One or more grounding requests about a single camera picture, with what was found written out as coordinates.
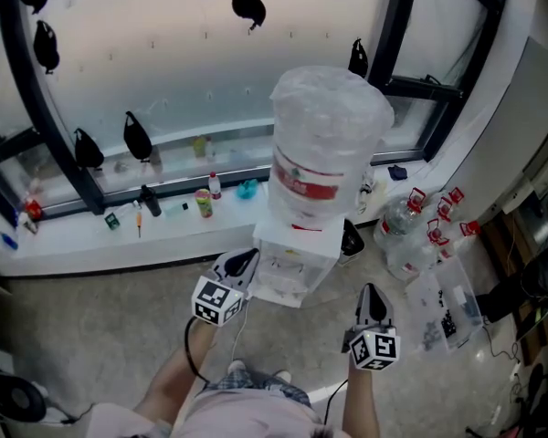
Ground plastic wrapped water jug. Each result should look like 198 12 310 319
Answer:
266 65 395 228

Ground black floor stand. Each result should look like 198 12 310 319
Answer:
513 361 548 438

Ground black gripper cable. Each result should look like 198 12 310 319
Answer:
322 378 351 417
184 316 211 385

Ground black window frame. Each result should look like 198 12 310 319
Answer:
0 0 512 228

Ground person's plaid shorts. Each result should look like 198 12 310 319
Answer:
204 368 312 410

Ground teal crumpled bag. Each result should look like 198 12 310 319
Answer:
235 178 260 201

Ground clear plastic storage bin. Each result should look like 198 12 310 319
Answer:
409 256 486 354

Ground black bin behind dispenser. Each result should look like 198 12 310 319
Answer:
339 218 366 265

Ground green pink drink container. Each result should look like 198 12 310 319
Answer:
194 188 214 219

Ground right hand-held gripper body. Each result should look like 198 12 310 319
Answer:
341 319 402 373

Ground grey equipment cabinet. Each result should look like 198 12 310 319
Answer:
501 115 548 216

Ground black drink bottle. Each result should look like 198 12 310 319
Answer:
139 183 163 218

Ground small clear box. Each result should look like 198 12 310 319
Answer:
163 200 191 219

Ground person's left forearm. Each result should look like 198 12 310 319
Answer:
133 319 218 428

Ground small white bottle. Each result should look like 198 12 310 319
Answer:
17 212 39 236

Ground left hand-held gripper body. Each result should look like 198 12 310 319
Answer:
191 258 250 328

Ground person's right forearm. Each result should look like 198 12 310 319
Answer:
341 362 385 438

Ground black round fan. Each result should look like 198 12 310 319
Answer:
0 366 48 424

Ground white power cable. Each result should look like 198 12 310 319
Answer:
231 297 250 364

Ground white water dispenser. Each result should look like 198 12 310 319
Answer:
249 213 346 310

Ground person's pink shirt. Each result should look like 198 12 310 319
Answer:
85 383 348 438

